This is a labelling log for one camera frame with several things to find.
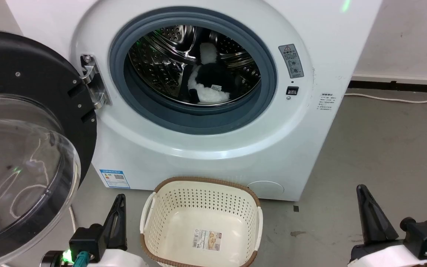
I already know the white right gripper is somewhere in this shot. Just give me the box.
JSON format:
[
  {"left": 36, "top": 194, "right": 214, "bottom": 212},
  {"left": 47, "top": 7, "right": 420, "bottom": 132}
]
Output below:
[{"left": 348, "top": 184, "right": 427, "bottom": 267}]

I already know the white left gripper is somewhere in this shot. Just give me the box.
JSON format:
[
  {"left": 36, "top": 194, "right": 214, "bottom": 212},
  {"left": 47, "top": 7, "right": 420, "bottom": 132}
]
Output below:
[{"left": 87, "top": 194, "right": 145, "bottom": 267}]

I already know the cream laundry basket brown rim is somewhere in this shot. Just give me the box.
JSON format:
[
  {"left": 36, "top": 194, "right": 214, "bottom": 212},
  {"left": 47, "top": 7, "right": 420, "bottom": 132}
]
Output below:
[{"left": 140, "top": 177, "right": 263, "bottom": 267}]

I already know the white front-load washing machine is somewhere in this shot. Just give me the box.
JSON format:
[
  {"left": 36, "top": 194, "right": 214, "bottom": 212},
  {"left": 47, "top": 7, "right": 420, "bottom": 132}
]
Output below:
[{"left": 5, "top": 0, "right": 383, "bottom": 202}]

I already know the black and white plush toy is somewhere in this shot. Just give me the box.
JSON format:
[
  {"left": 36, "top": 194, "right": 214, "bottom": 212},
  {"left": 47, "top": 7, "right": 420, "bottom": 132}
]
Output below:
[{"left": 188, "top": 42, "right": 238, "bottom": 103}]

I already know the blue energy label sticker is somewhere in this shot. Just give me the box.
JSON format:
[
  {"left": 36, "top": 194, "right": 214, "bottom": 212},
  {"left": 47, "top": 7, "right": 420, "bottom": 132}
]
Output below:
[{"left": 99, "top": 169, "right": 130, "bottom": 189}]

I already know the paper label with barcode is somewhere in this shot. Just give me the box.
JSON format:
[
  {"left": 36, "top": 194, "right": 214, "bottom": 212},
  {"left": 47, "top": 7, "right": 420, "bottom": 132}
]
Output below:
[{"left": 193, "top": 228, "right": 223, "bottom": 251}]

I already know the round white filter cover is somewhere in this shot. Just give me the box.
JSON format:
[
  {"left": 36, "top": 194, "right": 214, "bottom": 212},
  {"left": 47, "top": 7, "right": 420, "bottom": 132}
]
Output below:
[{"left": 246, "top": 181, "right": 284, "bottom": 199}]

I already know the small white text sticker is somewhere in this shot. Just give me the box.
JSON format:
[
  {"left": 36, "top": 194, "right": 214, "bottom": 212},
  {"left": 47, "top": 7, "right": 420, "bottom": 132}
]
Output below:
[{"left": 318, "top": 93, "right": 334, "bottom": 112}]

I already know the grey rubber door gasket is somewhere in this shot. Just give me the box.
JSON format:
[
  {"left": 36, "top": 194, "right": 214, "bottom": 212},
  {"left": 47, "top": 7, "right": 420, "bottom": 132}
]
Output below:
[{"left": 109, "top": 7, "right": 278, "bottom": 135}]

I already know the chrome door hinge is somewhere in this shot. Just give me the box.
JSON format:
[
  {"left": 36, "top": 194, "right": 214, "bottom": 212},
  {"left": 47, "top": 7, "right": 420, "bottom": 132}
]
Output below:
[{"left": 80, "top": 54, "right": 112, "bottom": 109}]

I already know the perforated steel washer drum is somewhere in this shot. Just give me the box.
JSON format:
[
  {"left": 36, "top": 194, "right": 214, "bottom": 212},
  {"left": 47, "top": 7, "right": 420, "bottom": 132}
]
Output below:
[{"left": 128, "top": 24, "right": 261, "bottom": 106}]

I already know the grey warning sticker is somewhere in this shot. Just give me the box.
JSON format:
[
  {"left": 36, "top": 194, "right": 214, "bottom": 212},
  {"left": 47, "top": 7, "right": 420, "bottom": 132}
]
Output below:
[{"left": 278, "top": 44, "right": 304, "bottom": 79}]

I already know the open black washer door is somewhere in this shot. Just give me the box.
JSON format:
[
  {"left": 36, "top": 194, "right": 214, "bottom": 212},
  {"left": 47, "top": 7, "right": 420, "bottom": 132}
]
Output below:
[{"left": 0, "top": 30, "right": 97, "bottom": 267}]

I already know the thin white floor cable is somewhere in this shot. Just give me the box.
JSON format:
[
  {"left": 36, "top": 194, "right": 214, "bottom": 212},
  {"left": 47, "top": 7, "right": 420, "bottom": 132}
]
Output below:
[{"left": 68, "top": 205, "right": 77, "bottom": 233}]

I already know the teal left cable connector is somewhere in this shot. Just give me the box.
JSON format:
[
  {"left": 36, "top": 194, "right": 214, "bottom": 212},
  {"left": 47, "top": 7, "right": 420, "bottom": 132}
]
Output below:
[{"left": 73, "top": 251, "right": 90, "bottom": 267}]

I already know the white power cable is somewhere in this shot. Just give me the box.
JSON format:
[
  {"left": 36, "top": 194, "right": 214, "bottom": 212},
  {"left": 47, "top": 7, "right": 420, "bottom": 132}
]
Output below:
[{"left": 343, "top": 93, "right": 427, "bottom": 104}]

